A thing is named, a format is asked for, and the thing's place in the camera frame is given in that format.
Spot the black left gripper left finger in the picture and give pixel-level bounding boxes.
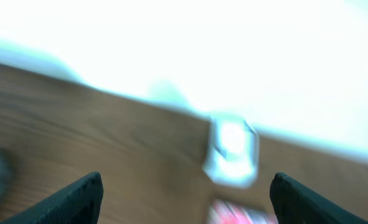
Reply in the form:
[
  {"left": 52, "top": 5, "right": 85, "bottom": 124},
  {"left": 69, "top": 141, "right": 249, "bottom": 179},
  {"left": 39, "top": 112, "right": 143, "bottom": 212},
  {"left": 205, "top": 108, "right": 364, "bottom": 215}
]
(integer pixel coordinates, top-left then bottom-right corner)
[{"left": 2, "top": 172, "right": 104, "bottom": 224}]

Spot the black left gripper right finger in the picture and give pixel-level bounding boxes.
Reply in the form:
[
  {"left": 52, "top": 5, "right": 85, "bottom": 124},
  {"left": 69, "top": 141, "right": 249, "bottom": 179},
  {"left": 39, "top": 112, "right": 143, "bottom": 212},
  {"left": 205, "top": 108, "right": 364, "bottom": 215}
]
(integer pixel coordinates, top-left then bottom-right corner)
[{"left": 270, "top": 172, "right": 367, "bottom": 224}]

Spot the purple pink tissue pack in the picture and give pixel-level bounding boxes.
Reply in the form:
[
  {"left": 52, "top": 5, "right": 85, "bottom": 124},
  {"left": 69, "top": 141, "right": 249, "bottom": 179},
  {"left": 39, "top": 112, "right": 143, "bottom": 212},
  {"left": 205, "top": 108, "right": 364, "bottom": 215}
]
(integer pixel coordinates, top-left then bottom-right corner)
[{"left": 206, "top": 199, "right": 278, "bottom": 224}]

